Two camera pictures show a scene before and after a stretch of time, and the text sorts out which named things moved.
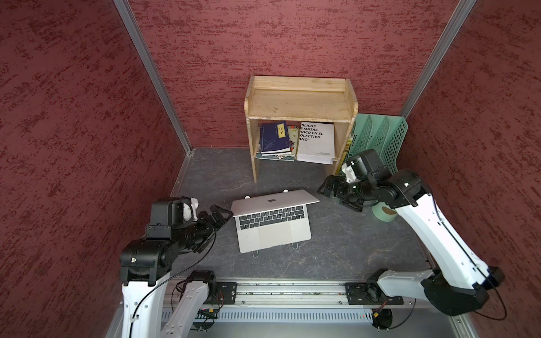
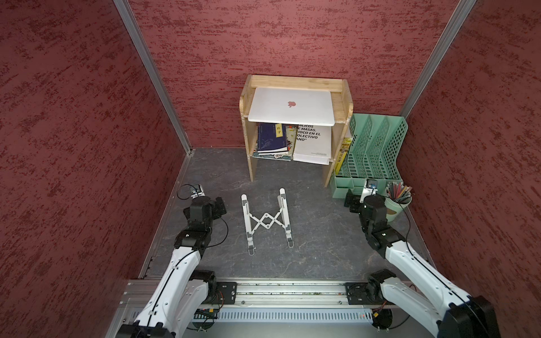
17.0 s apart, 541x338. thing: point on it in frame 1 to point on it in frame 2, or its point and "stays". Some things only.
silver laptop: (272, 220) to (292, 105)
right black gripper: (340, 182) to (354, 201)
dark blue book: (274, 138) stays
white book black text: (316, 142) stays
